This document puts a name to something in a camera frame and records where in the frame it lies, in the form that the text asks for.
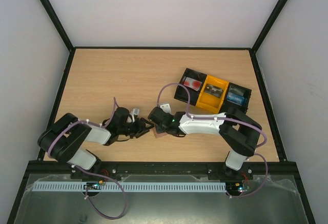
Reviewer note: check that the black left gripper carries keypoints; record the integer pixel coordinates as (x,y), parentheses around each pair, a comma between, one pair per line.
(141,129)

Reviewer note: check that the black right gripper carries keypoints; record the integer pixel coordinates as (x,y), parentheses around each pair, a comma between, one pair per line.
(159,127)

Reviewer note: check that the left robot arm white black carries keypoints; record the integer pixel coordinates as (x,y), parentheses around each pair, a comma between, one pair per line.
(63,140)

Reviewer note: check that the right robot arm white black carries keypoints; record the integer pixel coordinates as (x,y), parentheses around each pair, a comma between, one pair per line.
(238,130)

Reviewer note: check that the red white card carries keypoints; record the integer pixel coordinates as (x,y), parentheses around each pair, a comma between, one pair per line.
(192,83)

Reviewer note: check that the dark card in yellow bin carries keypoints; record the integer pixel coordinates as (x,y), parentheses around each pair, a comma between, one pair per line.
(213,90)

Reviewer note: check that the yellow bin middle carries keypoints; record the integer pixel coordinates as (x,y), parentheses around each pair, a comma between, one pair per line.
(209,102)

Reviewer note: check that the black bin left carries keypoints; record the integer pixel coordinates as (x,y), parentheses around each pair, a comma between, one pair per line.
(180,93)

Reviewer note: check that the black bin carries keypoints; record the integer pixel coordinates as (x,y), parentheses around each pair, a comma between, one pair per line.
(180,93)
(236,89)

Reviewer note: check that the black bin right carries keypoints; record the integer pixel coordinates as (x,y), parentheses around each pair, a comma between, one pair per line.
(236,89)

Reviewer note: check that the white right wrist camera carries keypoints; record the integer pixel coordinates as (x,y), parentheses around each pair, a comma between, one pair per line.
(165,107)

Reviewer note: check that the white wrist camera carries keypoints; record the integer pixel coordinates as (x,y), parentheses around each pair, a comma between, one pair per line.
(165,107)
(133,115)

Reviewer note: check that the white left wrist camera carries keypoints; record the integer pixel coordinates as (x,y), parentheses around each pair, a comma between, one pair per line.
(133,115)

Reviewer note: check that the light blue slotted cable duct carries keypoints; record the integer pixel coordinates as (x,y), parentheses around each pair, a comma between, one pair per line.
(194,187)

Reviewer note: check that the black aluminium front rail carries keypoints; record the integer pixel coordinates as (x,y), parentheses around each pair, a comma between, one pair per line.
(116,170)

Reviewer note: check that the black frame post left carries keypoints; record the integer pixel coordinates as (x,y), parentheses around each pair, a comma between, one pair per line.
(57,24)

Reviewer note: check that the black frame post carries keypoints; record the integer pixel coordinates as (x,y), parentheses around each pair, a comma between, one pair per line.
(57,24)
(268,24)

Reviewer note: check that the black frame post right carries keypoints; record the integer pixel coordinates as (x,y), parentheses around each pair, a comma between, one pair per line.
(268,24)

